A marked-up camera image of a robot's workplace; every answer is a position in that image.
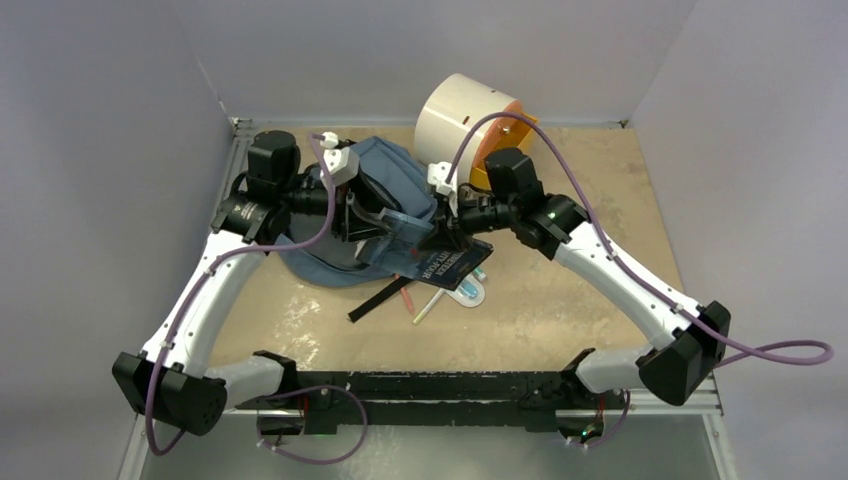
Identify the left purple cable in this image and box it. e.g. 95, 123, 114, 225
145, 132, 370, 465

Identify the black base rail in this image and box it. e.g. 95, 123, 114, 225
239, 371, 625, 435

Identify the blister pack with blue items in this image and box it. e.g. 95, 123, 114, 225
442, 274, 486, 308

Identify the white marker pen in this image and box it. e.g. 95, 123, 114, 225
413, 288, 446, 325

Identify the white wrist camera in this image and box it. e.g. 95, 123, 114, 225
319, 131, 360, 187
427, 162, 457, 198

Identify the aluminium frame rail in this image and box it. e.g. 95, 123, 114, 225
135, 367, 723, 417

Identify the blue backpack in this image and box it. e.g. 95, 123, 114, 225
279, 136, 436, 288

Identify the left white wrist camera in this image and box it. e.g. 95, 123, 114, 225
319, 131, 360, 187

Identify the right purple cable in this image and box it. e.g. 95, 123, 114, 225
445, 111, 836, 452

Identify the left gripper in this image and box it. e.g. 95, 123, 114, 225
279, 162, 395, 240

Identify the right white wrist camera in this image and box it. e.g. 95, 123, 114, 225
427, 162, 457, 198

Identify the cream round drawer cabinet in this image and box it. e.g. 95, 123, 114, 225
413, 73, 524, 183

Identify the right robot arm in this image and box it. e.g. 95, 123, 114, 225
427, 148, 731, 407

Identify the yellow open drawer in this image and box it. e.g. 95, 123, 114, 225
468, 117, 536, 190

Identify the dark blue book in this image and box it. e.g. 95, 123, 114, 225
354, 210, 496, 293

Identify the purple cable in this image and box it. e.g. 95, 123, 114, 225
445, 111, 836, 452
145, 132, 370, 465

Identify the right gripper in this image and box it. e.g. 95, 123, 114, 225
419, 188, 519, 254

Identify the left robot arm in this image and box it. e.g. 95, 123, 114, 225
112, 130, 361, 444

